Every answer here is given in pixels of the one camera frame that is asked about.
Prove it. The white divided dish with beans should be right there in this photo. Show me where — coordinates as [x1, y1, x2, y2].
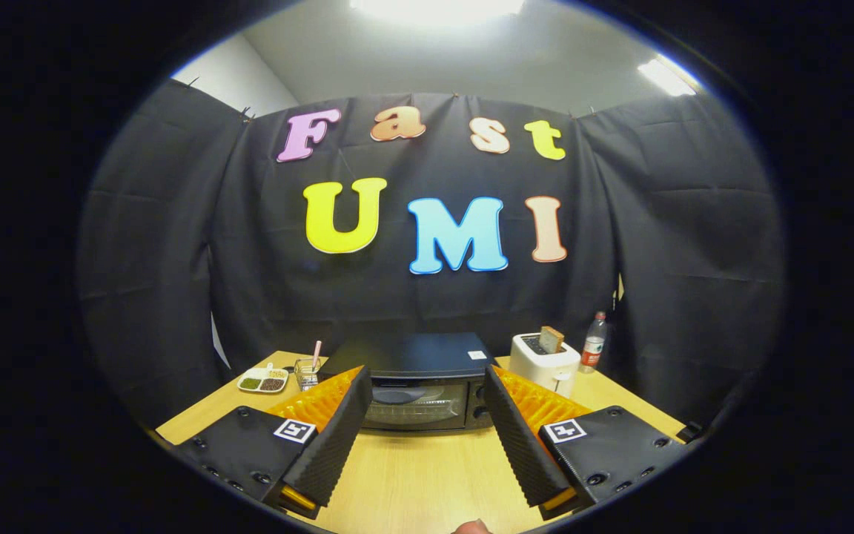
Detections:
[237, 363, 289, 394]

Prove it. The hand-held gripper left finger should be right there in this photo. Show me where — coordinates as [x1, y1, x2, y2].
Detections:
[173, 365, 373, 520]

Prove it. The large ceiling light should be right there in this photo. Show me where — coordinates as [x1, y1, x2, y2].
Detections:
[349, 0, 528, 27]

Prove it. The white pop-up toaster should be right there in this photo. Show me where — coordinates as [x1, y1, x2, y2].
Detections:
[509, 333, 582, 398]

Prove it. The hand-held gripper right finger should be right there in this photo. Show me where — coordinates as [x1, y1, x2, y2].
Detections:
[483, 364, 691, 521]

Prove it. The clear glass jar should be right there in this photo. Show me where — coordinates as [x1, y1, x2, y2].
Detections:
[294, 357, 322, 392]

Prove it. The small ceiling light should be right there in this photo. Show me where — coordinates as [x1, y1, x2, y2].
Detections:
[636, 56, 698, 97]

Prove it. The clear water bottle red label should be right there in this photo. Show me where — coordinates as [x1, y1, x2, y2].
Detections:
[580, 311, 609, 374]

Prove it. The black toaster oven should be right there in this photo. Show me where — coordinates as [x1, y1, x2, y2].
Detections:
[321, 332, 498, 433]

